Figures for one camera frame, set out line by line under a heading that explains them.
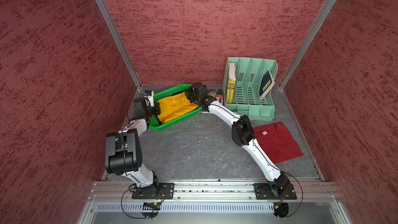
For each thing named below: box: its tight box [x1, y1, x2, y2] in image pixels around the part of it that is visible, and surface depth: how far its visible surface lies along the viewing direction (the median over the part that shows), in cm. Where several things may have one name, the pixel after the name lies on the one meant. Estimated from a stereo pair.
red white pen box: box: [216, 94, 224, 106], surface depth 109 cm
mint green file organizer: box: [222, 57, 279, 121], surface depth 105 cm
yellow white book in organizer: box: [226, 62, 236, 104], surface depth 94 cm
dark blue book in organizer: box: [259, 70, 276, 100], surface depth 105 cm
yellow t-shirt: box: [157, 92, 199, 123], surface depth 99 cm
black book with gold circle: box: [205, 88, 224, 98], surface depth 119 cm
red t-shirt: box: [252, 121, 304, 165], surface depth 93 cm
